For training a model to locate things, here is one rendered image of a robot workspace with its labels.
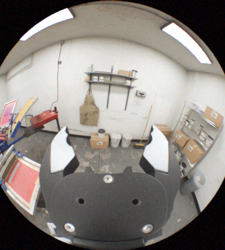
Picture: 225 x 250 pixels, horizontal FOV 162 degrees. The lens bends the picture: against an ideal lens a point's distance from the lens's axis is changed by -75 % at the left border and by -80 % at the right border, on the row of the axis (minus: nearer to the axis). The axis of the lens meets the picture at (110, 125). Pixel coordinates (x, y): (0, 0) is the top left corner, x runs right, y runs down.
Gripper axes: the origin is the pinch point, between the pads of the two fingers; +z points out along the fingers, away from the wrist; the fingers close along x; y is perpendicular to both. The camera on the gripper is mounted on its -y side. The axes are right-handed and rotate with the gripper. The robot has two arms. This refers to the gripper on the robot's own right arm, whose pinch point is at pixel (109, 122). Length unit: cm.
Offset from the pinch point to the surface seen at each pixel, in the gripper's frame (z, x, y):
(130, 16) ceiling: 96, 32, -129
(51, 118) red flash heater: 107, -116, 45
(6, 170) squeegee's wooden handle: -19, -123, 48
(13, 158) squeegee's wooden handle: 2, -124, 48
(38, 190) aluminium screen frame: -12, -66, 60
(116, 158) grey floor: 118, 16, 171
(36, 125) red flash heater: 77, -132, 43
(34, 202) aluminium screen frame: -26, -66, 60
